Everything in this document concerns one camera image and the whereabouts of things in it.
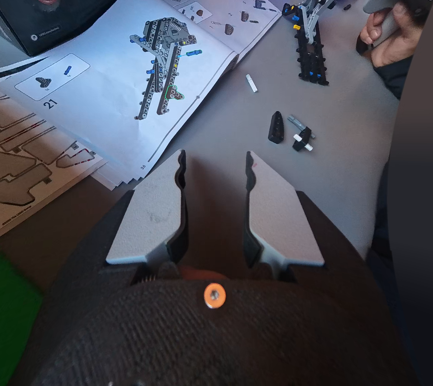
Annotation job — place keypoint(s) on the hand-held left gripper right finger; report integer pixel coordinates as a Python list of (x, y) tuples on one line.
[(280, 220)]

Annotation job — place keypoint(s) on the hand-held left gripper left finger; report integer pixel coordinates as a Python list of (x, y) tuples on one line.
[(152, 216)]

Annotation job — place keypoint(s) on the person's right forearm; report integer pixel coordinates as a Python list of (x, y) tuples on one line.
[(390, 78)]

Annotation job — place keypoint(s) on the black lego connector white axle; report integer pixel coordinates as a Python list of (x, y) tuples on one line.
[(302, 139)]

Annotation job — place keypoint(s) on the black lego chassis assembly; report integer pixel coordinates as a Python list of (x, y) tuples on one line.
[(313, 50)]

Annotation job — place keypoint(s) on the black wedge lego piece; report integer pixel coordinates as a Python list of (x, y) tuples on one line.
[(276, 128)]

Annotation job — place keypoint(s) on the open lego instruction booklet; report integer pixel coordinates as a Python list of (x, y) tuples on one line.
[(118, 105)]

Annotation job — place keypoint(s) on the lego sticker sheet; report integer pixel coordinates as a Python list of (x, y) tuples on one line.
[(33, 162)]

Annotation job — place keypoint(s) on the black lego set box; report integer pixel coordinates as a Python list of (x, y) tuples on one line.
[(67, 3)]

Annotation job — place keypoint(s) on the person's right hand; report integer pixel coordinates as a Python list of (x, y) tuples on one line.
[(402, 37)]

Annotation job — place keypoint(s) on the green plastic bin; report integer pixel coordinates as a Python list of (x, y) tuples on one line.
[(17, 308)]

